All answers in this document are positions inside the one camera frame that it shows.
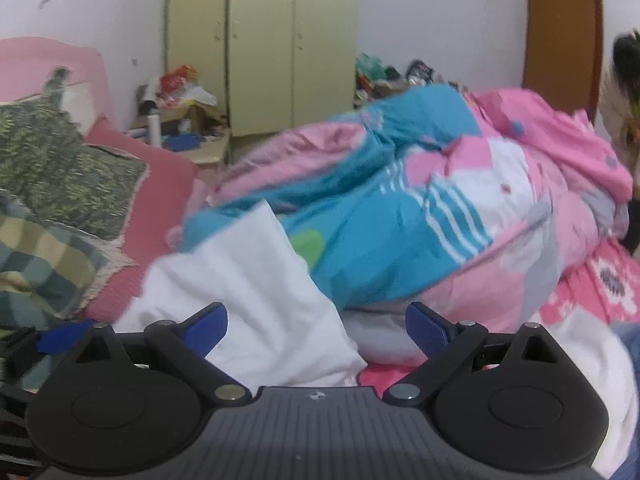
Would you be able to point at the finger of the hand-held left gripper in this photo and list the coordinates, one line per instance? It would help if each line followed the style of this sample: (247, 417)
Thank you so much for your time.
(60, 338)

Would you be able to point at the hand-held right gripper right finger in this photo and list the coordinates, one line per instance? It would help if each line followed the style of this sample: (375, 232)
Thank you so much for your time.
(425, 331)

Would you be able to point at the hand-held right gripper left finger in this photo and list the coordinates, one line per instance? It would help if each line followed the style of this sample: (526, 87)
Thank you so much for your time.
(207, 329)

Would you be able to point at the white sweatshirt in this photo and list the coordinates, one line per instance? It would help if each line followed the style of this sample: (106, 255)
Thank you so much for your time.
(240, 285)

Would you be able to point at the green checked pillow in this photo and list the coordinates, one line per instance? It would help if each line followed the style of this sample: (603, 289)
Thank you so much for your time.
(40, 260)

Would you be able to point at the pink teal patchwork quilt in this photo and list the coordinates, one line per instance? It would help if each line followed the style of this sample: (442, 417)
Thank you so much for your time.
(400, 210)

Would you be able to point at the pink pillow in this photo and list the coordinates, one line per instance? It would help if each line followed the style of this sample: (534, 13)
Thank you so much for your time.
(155, 200)

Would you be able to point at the pink floral blanket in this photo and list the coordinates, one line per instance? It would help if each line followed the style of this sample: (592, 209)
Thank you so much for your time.
(575, 300)

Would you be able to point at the cream nightstand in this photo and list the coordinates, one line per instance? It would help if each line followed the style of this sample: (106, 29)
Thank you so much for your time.
(215, 152)

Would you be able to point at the green patterned pillow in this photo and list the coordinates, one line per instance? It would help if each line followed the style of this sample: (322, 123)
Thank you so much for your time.
(60, 160)

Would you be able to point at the blue box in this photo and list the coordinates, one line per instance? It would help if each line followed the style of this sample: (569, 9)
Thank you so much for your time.
(182, 141)

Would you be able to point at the white bottle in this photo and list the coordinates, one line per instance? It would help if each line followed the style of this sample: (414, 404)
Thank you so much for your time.
(154, 130)

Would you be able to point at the cardboard box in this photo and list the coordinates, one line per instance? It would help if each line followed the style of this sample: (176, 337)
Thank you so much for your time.
(197, 116)

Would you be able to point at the white plastic bag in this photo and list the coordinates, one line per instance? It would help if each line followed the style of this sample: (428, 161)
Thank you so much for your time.
(197, 95)

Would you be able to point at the red plastic bag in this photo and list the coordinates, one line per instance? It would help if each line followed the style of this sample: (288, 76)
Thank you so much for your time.
(175, 79)

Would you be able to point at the black bag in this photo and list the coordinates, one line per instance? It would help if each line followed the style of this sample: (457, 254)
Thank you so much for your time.
(420, 70)

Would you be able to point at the green plastic bag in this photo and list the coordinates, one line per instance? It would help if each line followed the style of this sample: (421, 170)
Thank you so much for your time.
(369, 66)

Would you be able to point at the pink headboard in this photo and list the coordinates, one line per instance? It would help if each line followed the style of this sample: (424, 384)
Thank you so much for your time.
(45, 57)

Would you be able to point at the cream wardrobe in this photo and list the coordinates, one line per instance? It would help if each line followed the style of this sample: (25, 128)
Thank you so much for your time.
(260, 45)

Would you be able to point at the brown wooden door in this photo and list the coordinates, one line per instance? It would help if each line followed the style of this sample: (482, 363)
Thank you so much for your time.
(560, 50)

